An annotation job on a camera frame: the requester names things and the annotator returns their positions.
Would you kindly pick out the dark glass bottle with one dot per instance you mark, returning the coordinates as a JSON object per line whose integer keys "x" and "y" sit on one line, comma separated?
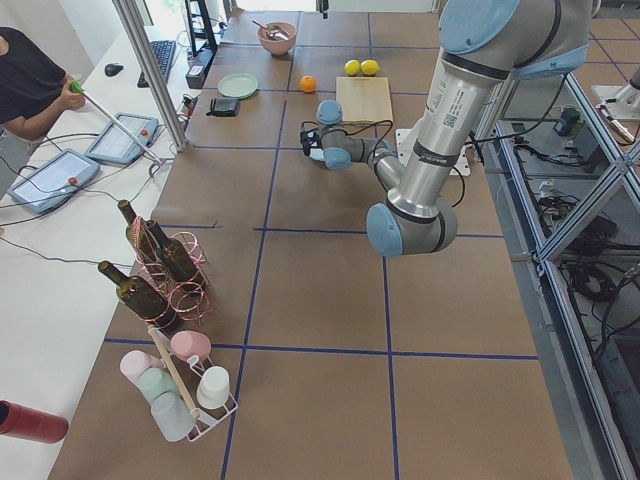
{"x": 135, "y": 233}
{"x": 174, "y": 257}
{"x": 139, "y": 296}

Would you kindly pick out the white cup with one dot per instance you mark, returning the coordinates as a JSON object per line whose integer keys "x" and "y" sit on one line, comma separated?
{"x": 214, "y": 388}

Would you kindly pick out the copper wire bottle rack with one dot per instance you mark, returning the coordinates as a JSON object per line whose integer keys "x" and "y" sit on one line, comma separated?
{"x": 190, "y": 304}

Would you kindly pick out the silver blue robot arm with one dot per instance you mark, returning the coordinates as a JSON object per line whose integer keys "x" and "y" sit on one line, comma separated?
{"x": 628, "y": 95}
{"x": 483, "y": 43}

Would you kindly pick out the yellow lemon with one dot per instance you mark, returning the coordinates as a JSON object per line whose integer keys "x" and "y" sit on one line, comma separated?
{"x": 352, "y": 67}
{"x": 369, "y": 67}

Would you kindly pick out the person in black shirt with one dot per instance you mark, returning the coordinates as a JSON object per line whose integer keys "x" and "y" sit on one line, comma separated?
{"x": 35, "y": 91}

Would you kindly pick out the black computer mouse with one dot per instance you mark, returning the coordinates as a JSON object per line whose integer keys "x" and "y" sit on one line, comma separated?
{"x": 112, "y": 69}

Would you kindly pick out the yellow lemon right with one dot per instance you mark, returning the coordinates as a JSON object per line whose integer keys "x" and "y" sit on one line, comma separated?
{"x": 369, "y": 67}

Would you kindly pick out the dark glass bottle middle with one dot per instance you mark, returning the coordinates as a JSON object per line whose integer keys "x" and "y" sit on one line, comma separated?
{"x": 174, "y": 257}

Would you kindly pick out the dark glass bottle front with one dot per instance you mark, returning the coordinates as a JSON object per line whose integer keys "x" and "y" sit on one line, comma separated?
{"x": 139, "y": 296}

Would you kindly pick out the pink cup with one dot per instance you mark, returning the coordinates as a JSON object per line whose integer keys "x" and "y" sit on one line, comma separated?
{"x": 134, "y": 363}
{"x": 188, "y": 343}

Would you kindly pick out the aluminium frame post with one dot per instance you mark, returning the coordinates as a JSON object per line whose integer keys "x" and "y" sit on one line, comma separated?
{"x": 132, "y": 22}

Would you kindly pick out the orange fruit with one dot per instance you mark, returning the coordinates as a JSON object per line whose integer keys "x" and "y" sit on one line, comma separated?
{"x": 308, "y": 84}

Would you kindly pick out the wooden cutting board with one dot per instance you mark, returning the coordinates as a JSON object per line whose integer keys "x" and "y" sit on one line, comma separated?
{"x": 364, "y": 99}

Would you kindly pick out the dark glass bottle rear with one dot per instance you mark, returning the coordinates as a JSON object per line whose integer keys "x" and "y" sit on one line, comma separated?
{"x": 135, "y": 233}

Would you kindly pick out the light green plate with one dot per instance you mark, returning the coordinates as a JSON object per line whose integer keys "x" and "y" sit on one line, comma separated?
{"x": 238, "y": 85}

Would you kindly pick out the black keyboard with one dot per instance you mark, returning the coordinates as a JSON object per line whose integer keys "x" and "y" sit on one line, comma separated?
{"x": 164, "y": 51}

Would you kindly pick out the pink cup left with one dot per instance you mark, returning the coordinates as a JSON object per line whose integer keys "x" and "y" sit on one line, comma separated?
{"x": 134, "y": 363}

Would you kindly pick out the grey blue cup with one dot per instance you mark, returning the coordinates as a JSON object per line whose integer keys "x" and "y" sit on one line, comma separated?
{"x": 172, "y": 416}

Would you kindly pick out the teach pendant near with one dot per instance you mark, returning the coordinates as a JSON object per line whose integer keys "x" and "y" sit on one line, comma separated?
{"x": 55, "y": 182}

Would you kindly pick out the pink cup upper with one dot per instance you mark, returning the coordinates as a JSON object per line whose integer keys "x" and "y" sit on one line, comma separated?
{"x": 188, "y": 343}

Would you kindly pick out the metal stick green handle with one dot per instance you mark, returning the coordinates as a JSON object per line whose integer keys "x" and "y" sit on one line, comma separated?
{"x": 148, "y": 153}

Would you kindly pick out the red bottle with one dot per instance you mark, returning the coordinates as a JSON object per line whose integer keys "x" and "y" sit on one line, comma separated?
{"x": 25, "y": 423}

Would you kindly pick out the teach pendant far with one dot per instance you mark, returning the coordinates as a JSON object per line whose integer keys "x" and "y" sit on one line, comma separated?
{"x": 114, "y": 146}

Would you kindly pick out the teach pendant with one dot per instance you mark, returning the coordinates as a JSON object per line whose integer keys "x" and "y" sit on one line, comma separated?
{"x": 114, "y": 146}
{"x": 55, "y": 182}

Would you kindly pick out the metal scoop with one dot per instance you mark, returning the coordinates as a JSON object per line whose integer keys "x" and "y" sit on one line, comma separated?
{"x": 273, "y": 31}

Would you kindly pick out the pink bowl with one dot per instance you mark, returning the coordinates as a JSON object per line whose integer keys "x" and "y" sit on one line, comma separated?
{"x": 278, "y": 47}

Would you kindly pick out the dark grey folded cloth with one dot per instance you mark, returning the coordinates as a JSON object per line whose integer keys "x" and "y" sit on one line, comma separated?
{"x": 224, "y": 107}

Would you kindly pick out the yellow lemon left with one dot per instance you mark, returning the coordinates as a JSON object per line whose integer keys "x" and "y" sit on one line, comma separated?
{"x": 352, "y": 67}

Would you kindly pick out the white wire cup rack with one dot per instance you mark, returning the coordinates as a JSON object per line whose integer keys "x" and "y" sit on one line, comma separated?
{"x": 187, "y": 375}

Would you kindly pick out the mint green cup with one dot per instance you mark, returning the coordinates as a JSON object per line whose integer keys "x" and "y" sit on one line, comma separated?
{"x": 154, "y": 382}

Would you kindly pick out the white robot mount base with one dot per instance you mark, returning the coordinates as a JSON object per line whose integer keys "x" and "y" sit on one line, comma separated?
{"x": 405, "y": 140}

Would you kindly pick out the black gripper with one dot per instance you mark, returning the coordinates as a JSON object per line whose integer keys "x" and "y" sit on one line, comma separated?
{"x": 316, "y": 146}

